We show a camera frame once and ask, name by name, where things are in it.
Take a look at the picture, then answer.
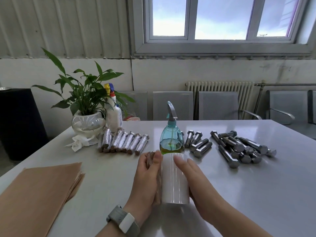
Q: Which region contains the pile of steel bolts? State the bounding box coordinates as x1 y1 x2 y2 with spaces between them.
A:
184 130 277 169

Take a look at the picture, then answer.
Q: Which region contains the white cling film roll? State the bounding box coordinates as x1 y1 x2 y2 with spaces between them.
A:
161 153 191 205

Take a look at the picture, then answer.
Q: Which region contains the person's right hand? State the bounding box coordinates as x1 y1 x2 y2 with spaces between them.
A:
173 155 231 225

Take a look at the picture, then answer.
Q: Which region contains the crumpled white tissue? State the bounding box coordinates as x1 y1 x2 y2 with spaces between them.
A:
65 135 98 153

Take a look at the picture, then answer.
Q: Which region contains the brown paper sheet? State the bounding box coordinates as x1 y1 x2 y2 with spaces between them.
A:
145 150 162 204

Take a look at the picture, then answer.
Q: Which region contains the grey metal chair with armrest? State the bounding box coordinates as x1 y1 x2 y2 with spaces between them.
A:
198 91 263 120

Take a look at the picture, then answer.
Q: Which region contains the green leafy plant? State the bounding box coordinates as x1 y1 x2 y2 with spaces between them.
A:
31 48 136 118

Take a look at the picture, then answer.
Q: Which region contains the white spray bottle colourful nozzle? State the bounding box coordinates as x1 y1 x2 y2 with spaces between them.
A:
103 83 123 132

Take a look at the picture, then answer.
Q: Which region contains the teal spray bottle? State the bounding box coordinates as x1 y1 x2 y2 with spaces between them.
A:
159 101 185 156

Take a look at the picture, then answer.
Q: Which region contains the row of bolts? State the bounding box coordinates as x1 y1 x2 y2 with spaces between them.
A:
97 127 150 156

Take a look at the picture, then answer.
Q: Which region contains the white wall radiator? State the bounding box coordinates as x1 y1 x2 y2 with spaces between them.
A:
185 81 255 120

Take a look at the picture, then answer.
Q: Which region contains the grey metal bench seat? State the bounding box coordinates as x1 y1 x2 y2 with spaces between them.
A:
307 90 316 140
265 90 309 125

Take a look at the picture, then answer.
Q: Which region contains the smartwatch with grey band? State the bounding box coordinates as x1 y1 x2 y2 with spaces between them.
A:
106 205 141 237

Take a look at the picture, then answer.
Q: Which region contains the person's left forearm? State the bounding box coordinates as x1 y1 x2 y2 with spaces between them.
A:
95 222 124 237

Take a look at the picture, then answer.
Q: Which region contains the white framed window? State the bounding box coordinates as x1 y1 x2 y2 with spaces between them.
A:
131 0 316 58

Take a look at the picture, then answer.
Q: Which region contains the stack of brown paper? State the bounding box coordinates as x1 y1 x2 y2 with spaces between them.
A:
0 162 86 237

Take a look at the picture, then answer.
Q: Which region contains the clear glass plant pot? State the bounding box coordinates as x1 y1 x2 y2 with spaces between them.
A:
71 111 107 137

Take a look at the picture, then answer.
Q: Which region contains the person's left hand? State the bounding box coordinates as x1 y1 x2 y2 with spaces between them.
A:
123 150 163 225

